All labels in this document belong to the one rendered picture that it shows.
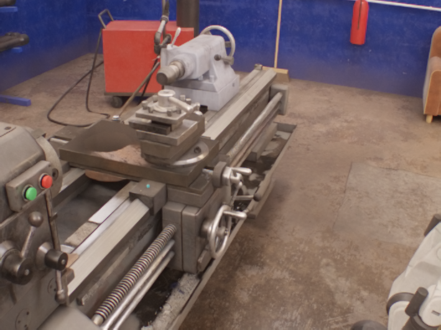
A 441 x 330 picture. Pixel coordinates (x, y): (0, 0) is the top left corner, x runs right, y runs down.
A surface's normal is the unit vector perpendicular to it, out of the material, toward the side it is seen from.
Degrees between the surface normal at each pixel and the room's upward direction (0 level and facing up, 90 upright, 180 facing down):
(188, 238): 90
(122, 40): 90
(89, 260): 36
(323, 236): 0
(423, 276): 90
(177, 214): 90
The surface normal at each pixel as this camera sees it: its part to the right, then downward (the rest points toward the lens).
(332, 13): -0.34, 0.41
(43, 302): 0.94, 0.18
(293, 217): 0.03, -0.90
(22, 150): 0.68, -0.51
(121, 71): 0.00, 0.44
